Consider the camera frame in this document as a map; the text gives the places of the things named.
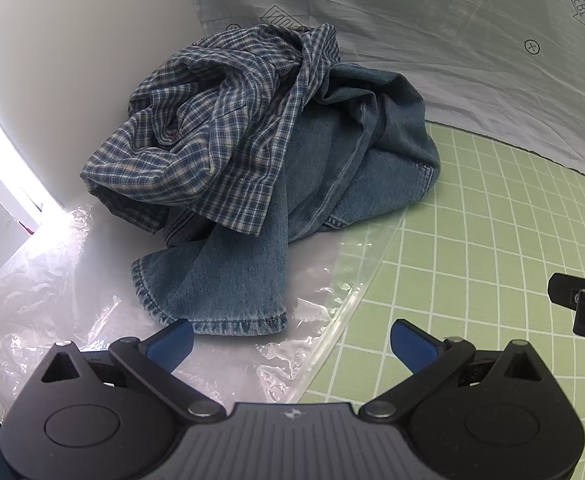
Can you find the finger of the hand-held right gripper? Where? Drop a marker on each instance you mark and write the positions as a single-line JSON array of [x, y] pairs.
[[584, 305]]

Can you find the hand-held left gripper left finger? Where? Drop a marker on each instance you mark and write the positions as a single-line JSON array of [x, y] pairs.
[[172, 342]]

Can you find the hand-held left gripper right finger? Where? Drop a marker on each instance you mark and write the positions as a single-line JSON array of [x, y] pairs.
[[412, 342]]

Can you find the blue plaid shirt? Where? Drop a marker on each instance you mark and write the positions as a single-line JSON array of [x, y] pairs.
[[212, 130]]

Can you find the clear plastic bag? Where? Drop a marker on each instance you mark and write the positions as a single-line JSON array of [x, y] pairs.
[[47, 285]]

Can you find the blue denim garment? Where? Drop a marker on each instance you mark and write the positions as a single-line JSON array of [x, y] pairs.
[[322, 160]]

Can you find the white printed blanket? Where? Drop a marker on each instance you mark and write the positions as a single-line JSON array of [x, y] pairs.
[[422, 35]]

